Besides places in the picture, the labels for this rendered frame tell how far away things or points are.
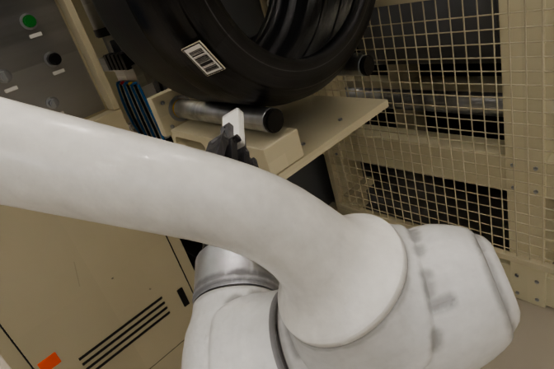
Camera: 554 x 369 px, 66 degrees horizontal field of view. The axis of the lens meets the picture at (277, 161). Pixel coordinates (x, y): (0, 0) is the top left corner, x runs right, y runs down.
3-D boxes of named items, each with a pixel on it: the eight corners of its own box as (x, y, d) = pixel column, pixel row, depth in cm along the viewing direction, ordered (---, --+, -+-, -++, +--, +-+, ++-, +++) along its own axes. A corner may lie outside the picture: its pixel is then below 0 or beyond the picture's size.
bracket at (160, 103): (161, 136, 102) (145, 98, 98) (279, 75, 123) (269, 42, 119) (168, 137, 99) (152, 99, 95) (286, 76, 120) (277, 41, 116)
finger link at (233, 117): (225, 152, 59) (222, 150, 58) (225, 119, 64) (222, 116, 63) (241, 142, 58) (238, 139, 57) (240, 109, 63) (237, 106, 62)
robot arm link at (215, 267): (232, 329, 48) (232, 281, 52) (299, 303, 44) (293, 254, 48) (172, 305, 42) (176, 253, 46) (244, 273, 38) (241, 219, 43)
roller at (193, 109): (185, 95, 102) (190, 113, 103) (168, 102, 99) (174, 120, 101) (282, 104, 76) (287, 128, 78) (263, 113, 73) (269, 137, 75)
